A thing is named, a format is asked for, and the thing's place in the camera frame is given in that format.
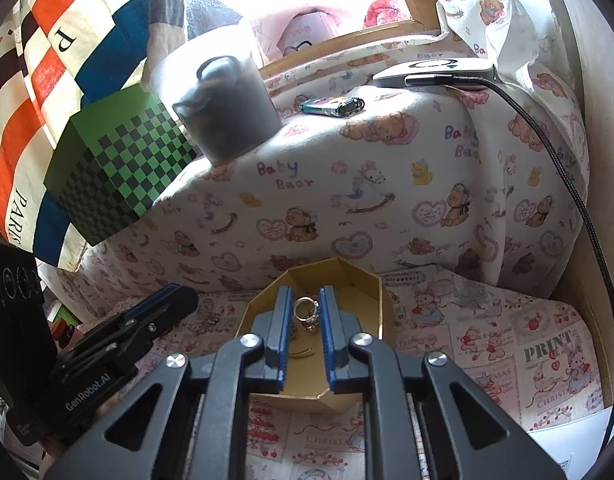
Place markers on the small silver jewelry piece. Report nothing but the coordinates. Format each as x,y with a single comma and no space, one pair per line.
207,318

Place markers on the bear print cloth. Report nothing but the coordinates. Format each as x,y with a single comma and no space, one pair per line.
387,185

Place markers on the green checkered box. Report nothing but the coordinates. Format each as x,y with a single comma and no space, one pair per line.
117,170

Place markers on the black flat box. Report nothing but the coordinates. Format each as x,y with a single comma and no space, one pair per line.
12,340

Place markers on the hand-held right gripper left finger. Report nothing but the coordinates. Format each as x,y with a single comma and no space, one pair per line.
281,330

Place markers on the small gold jewelry piece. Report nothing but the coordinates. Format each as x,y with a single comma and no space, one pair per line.
303,353

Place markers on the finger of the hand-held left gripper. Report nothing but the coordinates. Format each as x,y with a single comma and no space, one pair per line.
157,310

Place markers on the christmas print cloth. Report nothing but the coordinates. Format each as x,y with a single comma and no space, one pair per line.
487,340

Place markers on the teal lighter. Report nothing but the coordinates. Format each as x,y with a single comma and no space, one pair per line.
327,106

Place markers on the white flat device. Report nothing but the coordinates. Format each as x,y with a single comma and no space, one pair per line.
437,67

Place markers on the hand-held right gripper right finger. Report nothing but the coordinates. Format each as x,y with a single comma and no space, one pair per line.
331,330

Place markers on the white paper sheet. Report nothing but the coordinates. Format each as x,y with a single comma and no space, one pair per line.
577,440

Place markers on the striped printed cloth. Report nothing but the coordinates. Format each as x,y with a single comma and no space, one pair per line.
47,85

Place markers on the gold octagonal box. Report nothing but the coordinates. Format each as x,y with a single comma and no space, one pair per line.
367,310

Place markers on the clear plastic container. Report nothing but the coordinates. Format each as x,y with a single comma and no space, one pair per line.
227,105

